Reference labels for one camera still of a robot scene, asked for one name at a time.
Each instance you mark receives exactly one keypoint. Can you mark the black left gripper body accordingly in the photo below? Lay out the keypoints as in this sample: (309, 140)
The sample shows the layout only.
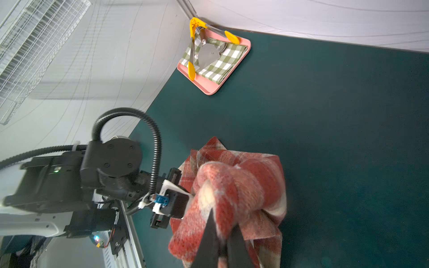
(170, 200)

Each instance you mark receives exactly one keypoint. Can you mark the white wire basket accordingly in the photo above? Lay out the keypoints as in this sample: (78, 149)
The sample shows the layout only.
(32, 33)

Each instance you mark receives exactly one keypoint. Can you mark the green checkered cloth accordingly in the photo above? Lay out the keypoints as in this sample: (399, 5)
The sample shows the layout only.
(218, 70)

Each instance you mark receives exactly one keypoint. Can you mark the yellow tipped metal tongs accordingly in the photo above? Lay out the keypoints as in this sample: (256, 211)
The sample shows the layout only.
(194, 23)

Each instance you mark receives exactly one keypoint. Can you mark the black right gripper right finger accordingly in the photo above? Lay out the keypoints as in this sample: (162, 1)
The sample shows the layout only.
(237, 253)

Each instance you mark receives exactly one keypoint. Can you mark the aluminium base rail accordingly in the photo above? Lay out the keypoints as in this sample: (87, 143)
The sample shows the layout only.
(124, 250)

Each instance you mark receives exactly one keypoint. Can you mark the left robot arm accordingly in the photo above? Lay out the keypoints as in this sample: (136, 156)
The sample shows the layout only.
(65, 190)

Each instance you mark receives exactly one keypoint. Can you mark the red plaid skirt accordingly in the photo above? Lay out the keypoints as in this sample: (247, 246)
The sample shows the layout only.
(239, 189)

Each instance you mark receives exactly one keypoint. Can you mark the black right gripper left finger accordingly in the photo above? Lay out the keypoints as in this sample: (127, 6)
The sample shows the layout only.
(208, 252)

